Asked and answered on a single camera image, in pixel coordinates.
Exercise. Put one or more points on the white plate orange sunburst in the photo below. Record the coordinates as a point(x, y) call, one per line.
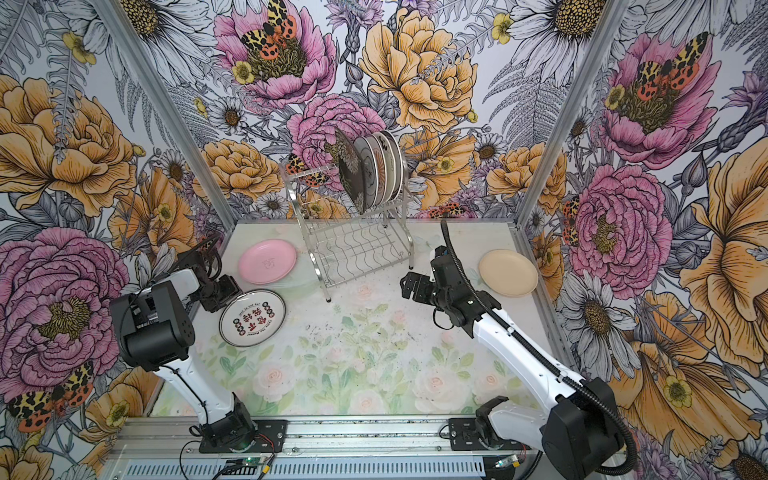
point(383, 156)

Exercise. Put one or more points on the white plate red characters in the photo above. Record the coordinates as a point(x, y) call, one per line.
point(252, 318)

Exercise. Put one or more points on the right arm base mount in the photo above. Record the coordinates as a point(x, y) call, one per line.
point(472, 434)

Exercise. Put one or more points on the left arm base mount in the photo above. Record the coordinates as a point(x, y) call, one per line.
point(225, 436)

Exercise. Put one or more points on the aluminium front rail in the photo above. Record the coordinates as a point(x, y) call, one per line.
point(325, 447)

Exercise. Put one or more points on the beige round plate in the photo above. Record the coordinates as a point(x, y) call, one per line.
point(508, 273)

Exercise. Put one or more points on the chrome two-tier dish rack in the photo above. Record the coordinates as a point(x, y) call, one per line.
point(344, 245)

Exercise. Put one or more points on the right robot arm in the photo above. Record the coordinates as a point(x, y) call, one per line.
point(577, 426)

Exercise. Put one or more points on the cream plate floral pattern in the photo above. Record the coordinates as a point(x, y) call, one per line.
point(397, 164)

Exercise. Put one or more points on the white plate black emblem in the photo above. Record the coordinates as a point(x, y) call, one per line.
point(370, 171)

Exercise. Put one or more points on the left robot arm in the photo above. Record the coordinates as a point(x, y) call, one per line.
point(154, 331)

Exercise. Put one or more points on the pink round plate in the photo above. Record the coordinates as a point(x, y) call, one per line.
point(267, 262)

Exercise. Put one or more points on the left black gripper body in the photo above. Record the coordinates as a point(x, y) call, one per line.
point(214, 292)

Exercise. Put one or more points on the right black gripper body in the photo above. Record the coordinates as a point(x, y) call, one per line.
point(428, 291)

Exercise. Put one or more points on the dark square floral plate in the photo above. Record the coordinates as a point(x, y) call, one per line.
point(349, 165)

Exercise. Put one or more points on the green circuit board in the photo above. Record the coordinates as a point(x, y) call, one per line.
point(247, 467)

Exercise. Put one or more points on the white plate green red rim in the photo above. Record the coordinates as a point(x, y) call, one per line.
point(404, 167)

